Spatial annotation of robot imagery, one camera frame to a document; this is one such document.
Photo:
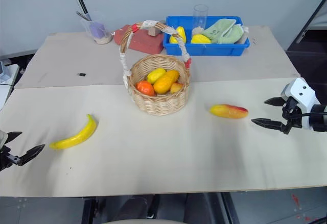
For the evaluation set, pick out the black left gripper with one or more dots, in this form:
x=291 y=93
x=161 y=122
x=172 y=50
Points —
x=6 y=160

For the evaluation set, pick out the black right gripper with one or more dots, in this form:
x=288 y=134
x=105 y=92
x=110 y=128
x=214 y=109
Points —
x=293 y=111

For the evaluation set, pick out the red and yellow toy mango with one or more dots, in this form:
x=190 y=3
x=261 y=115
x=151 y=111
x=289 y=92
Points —
x=228 y=111

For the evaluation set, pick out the yellow toy banana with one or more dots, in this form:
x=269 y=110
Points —
x=81 y=133

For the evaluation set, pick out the white device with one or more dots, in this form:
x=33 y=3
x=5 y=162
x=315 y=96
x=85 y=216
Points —
x=6 y=81

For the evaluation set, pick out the grey sponge block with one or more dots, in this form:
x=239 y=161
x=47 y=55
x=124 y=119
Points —
x=244 y=35

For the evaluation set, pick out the small black clip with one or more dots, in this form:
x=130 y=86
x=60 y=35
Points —
x=81 y=74

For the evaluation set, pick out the black table leg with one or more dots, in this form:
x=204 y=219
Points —
x=230 y=208
x=89 y=210

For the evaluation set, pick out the blue plastic bin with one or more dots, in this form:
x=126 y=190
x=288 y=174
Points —
x=204 y=49

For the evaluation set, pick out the green folded towel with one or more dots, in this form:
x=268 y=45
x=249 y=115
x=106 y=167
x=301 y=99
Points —
x=222 y=31

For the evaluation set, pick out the small yellow-red toy peach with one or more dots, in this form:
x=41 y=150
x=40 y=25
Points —
x=176 y=87

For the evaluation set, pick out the round yellow toy pepper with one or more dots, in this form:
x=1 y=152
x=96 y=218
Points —
x=200 y=39

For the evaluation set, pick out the orange toy mango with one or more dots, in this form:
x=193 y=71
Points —
x=166 y=82

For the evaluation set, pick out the tall yellow toy pepper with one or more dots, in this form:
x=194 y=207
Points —
x=181 y=33

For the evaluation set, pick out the yellow toy lemon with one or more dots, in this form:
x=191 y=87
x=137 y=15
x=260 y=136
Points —
x=155 y=75

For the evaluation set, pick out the dark rounded shape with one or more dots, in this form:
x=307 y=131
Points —
x=132 y=207

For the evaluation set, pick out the orange toy tangerine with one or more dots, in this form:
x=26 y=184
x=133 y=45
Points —
x=145 y=88

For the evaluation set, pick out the clear plastic measuring cup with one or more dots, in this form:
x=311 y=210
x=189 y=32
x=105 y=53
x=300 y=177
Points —
x=101 y=34

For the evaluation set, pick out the purple block in cup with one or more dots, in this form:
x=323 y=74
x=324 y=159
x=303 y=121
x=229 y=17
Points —
x=98 y=29

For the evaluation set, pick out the metal tongs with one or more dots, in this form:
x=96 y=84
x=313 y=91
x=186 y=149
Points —
x=84 y=16

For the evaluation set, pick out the small wooden block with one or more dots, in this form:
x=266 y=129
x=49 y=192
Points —
x=153 y=31

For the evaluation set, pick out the red brick block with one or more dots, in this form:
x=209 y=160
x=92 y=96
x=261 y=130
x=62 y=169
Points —
x=145 y=43

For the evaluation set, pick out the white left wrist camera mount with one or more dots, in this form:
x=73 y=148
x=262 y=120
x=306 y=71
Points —
x=2 y=137

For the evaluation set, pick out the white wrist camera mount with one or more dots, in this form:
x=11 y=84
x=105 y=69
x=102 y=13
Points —
x=2 y=137
x=302 y=91

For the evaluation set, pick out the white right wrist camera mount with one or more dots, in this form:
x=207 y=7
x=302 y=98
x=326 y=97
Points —
x=302 y=91

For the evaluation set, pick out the black metal frame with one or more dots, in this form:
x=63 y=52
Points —
x=313 y=14

